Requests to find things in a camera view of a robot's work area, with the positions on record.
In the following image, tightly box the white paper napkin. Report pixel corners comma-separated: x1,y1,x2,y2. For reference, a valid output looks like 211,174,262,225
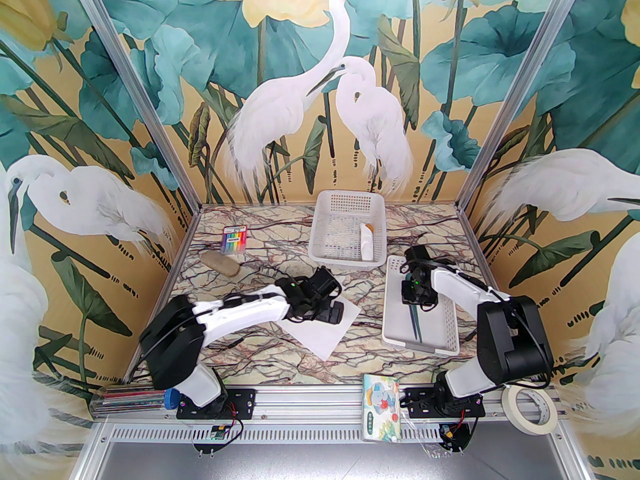
276,293,362,362

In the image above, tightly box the narrow white perforated tray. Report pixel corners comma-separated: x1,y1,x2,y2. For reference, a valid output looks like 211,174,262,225
382,255,461,356

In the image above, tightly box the masking tape roll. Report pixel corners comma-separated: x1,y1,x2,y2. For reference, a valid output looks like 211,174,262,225
501,383,556,435

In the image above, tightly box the beige stone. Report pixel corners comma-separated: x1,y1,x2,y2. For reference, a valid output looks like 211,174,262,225
201,252,240,276

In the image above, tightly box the pack of coloured markers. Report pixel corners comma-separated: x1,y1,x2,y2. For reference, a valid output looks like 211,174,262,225
220,224,248,256

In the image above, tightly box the large white perforated basket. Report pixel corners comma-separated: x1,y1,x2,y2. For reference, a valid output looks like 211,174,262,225
308,190,388,269

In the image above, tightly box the elephant print tissue pack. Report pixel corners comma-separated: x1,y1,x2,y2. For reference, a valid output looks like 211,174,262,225
362,374,402,443

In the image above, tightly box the perforated metal panel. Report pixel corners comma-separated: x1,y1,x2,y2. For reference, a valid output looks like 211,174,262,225
100,425,556,444

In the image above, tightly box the clear tube with blue cap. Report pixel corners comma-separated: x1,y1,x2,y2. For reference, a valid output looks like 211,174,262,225
89,387,182,416

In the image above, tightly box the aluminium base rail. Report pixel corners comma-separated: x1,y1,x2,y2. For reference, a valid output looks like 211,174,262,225
90,385,568,421

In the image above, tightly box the aluminium frame post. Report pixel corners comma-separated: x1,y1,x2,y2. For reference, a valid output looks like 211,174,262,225
456,0,593,210
64,0,202,208

